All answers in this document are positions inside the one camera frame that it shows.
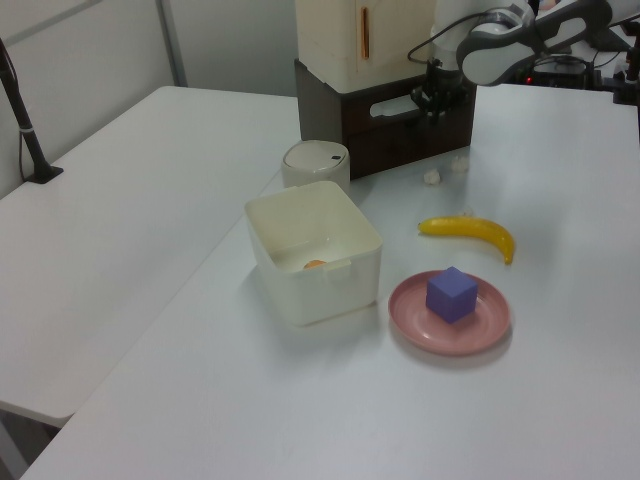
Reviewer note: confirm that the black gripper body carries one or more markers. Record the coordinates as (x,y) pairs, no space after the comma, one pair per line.
(444,80)

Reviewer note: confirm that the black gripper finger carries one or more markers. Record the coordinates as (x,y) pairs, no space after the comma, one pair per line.
(442,107)
(421,100)

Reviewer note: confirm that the dark brown drawer unit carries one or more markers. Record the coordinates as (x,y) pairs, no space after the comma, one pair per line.
(320,110)

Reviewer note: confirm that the crumpled white paper ball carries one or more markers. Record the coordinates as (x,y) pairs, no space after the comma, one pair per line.
(433,177)
(459,163)

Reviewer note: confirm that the cream toy cabinet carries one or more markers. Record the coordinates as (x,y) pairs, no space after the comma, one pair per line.
(330,40)

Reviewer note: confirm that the black electronics box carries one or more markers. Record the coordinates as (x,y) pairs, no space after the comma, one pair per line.
(560,75)

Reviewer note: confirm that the small white lidded bin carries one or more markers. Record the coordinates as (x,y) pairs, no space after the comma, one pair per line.
(315,160)

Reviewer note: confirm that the yellow banana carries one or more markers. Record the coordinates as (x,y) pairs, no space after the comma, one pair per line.
(475,229)

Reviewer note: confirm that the black monitor stand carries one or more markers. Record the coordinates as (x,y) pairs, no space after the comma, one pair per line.
(612,40)

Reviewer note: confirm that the purple cube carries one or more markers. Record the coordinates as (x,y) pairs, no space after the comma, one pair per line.
(450,295)

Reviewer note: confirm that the toasted bread piece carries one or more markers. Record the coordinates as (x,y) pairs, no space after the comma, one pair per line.
(314,264)

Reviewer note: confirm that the cream plastic storage box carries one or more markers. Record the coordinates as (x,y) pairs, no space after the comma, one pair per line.
(300,295)

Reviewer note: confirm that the pink plate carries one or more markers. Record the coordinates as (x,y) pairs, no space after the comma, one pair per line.
(450,337)

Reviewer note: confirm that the black pole with clamp base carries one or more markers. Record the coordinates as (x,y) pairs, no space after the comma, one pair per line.
(25,130)

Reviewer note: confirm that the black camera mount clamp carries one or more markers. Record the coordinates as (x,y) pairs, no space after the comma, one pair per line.
(625,92)

